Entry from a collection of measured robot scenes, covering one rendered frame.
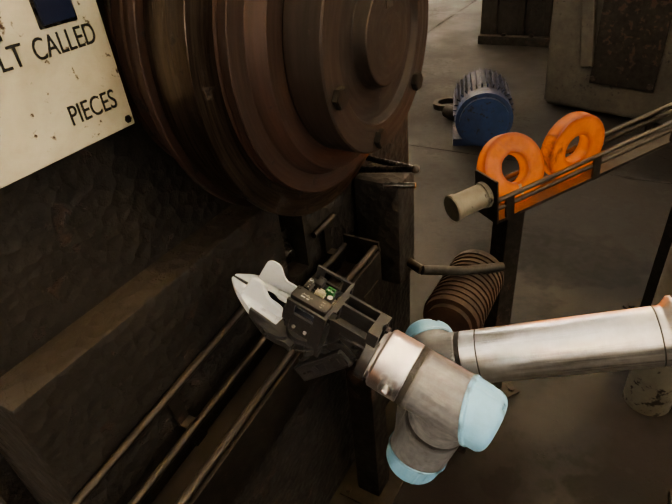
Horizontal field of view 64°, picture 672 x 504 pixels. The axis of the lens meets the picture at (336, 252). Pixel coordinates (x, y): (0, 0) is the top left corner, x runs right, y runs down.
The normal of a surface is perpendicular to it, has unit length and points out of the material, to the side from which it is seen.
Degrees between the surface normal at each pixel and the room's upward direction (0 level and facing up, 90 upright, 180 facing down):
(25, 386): 0
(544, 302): 0
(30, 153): 90
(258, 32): 78
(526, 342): 33
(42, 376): 0
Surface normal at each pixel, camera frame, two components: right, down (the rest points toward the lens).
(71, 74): 0.86, 0.22
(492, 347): -0.40, -0.41
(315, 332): -0.50, 0.54
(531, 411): -0.09, -0.81
